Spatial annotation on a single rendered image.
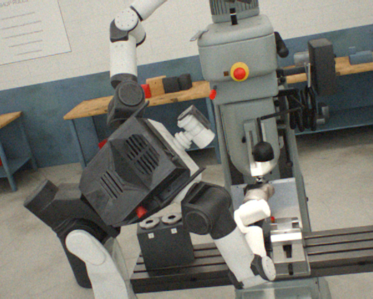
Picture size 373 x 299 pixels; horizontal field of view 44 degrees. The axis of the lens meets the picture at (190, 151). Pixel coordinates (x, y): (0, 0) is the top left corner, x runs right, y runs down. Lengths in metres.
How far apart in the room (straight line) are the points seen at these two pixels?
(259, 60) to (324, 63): 0.51
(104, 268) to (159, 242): 0.52
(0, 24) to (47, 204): 5.37
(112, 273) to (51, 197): 0.32
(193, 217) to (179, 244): 0.70
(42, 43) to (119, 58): 5.01
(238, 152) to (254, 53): 0.42
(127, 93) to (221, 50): 0.34
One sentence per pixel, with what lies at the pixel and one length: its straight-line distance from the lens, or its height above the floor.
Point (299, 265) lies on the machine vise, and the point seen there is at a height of 0.97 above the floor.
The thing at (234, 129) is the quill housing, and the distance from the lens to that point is 1.77.
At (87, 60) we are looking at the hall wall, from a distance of 6.39.
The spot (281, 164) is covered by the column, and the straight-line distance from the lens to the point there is 2.31.
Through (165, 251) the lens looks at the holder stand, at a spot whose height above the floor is 1.00.
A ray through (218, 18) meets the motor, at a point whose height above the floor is 1.91.
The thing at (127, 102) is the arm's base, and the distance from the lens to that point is 1.47.
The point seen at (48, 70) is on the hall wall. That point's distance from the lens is 6.61.
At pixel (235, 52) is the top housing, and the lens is 1.56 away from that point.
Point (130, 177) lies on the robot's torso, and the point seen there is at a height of 1.58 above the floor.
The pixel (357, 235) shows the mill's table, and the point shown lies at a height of 0.93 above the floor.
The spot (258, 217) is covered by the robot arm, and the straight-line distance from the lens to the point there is 1.71.
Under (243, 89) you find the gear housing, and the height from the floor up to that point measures 1.68.
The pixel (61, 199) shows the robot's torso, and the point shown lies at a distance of 1.51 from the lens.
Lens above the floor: 2.06
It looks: 19 degrees down
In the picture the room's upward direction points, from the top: 12 degrees counter-clockwise
